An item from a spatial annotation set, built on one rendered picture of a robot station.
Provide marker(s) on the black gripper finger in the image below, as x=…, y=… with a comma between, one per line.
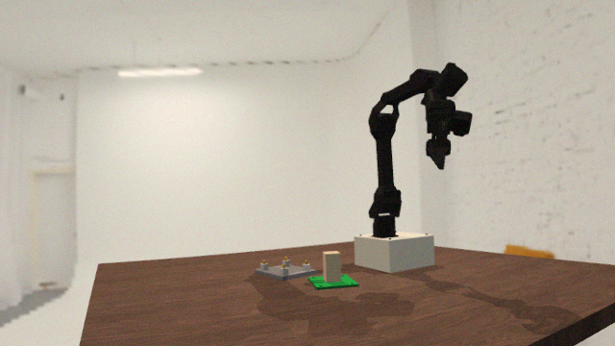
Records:
x=438, y=155
x=439, y=122

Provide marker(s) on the green square board with beige handle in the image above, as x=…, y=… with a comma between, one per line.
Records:
x=332, y=273

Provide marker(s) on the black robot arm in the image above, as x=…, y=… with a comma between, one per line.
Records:
x=387, y=199

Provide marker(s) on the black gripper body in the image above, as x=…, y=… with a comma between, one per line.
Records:
x=436, y=106

